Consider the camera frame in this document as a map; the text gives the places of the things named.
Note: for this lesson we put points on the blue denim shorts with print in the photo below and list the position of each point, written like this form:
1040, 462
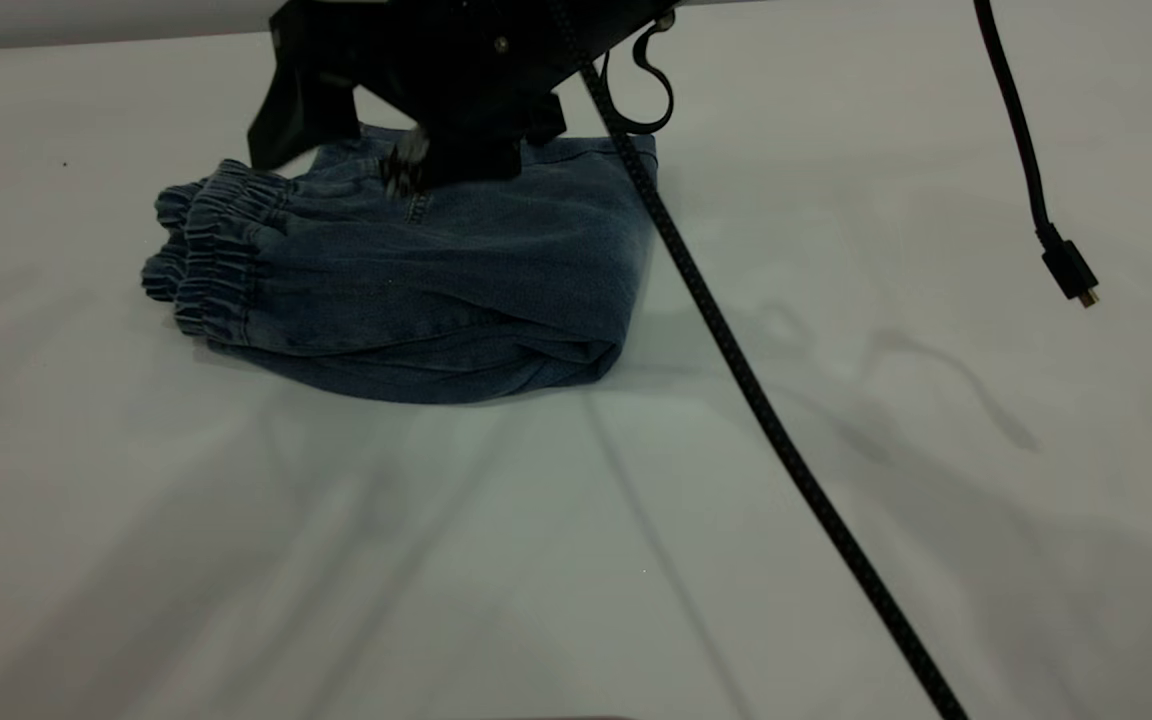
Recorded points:
436, 280

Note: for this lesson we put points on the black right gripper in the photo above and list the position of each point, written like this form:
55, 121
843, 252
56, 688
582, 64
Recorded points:
456, 50

